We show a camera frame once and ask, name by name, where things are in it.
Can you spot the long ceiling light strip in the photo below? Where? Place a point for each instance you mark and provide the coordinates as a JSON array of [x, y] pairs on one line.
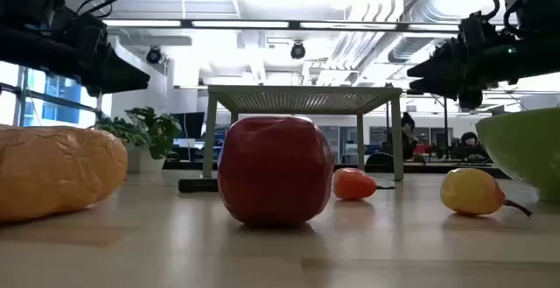
[[295, 25]]

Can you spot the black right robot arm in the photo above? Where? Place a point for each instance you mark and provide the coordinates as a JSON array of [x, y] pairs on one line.
[[538, 51]]

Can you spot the small yellow toy pear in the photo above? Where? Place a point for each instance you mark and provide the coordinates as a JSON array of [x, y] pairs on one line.
[[470, 191]]

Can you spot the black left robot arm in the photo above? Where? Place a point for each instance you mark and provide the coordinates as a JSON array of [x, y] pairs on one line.
[[22, 47]]

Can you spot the dark computer monitor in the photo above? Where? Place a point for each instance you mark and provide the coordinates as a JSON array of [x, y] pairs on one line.
[[192, 125]]

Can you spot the person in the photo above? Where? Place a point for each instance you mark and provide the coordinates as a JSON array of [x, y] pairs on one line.
[[408, 137], [470, 139]]

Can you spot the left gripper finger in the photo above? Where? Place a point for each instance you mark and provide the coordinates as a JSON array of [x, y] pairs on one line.
[[114, 88], [114, 71]]

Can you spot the potted green plant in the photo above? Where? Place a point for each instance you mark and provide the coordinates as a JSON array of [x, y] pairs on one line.
[[153, 130]]

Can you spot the small orange-red toy fruit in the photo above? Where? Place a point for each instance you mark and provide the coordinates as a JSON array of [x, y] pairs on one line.
[[352, 184]]

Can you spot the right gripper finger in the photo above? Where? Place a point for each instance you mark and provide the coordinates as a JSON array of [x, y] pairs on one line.
[[442, 65], [442, 86]]

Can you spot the large orange toy fruit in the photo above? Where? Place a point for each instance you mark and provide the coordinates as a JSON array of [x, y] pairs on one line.
[[52, 170]]

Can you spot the green colander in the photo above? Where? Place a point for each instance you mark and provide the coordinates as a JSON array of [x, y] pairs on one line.
[[525, 148]]

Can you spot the black office chair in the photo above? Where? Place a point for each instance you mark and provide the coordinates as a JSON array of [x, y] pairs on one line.
[[380, 162]]

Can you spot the red toy apple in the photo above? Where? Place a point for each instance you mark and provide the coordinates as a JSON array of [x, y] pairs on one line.
[[275, 170]]

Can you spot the black ceiling spotlight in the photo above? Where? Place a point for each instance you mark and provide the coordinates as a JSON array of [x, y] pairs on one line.
[[298, 51], [153, 55]]

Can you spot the green perforated metal shelf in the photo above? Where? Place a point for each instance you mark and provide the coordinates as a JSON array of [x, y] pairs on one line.
[[302, 100]]

